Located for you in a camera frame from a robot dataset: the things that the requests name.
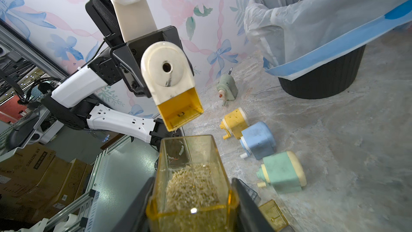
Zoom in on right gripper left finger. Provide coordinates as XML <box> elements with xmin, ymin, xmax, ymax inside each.
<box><xmin>111</xmin><ymin>177</ymin><xmax>155</xmax><ymax>232</ymax></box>

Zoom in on black trash bin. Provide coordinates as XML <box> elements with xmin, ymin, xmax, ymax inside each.
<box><xmin>279</xmin><ymin>45</ymin><xmax>366</xmax><ymax>99</ymax></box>

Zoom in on cardboard boxes outside cell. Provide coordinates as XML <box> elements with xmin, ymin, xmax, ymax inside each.
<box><xmin>1</xmin><ymin>144</ymin><xmax>92</xmax><ymax>223</ymax></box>

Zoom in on dark shavings tray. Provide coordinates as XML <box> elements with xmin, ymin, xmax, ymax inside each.
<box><xmin>239</xmin><ymin>179</ymin><xmax>261</xmax><ymax>205</ymax></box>

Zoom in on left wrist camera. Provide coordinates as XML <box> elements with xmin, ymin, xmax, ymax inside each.
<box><xmin>111</xmin><ymin>0</ymin><xmax>157</xmax><ymax>42</ymax></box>

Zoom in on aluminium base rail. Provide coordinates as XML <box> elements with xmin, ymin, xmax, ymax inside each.
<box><xmin>0</xmin><ymin>135</ymin><xmax>162</xmax><ymax>232</ymax></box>

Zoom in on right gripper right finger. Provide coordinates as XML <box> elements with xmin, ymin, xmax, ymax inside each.
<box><xmin>231</xmin><ymin>178</ymin><xmax>274</xmax><ymax>232</ymax></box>

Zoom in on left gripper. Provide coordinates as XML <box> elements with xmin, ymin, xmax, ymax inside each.
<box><xmin>112</xmin><ymin>26</ymin><xmax>193</xmax><ymax>98</ymax></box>

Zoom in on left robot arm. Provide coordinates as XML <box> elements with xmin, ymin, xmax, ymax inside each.
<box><xmin>41</xmin><ymin>0</ymin><xmax>183</xmax><ymax>148</ymax></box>

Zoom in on yellow pencil sharpener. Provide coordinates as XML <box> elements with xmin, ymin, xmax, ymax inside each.
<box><xmin>220</xmin><ymin>107</ymin><xmax>250</xmax><ymax>140</ymax></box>
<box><xmin>141</xmin><ymin>41</ymin><xmax>204</xmax><ymax>132</ymax></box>

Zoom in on blue pencil sharpener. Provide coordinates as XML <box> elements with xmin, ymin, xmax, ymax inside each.
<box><xmin>239</xmin><ymin>121</ymin><xmax>276</xmax><ymax>160</ymax></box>

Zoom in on green pencil sharpener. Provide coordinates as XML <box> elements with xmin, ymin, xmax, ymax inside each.
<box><xmin>256</xmin><ymin>151</ymin><xmax>307</xmax><ymax>194</ymax></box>
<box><xmin>217</xmin><ymin>68</ymin><xmax>238</xmax><ymax>106</ymax></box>

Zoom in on clear trash bag blue band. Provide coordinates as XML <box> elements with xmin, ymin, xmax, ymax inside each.
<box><xmin>244</xmin><ymin>0</ymin><xmax>412</xmax><ymax>81</ymax></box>

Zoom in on yellow transparent shavings tray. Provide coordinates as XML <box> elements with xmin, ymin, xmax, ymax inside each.
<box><xmin>259</xmin><ymin>200</ymin><xmax>289</xmax><ymax>232</ymax></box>

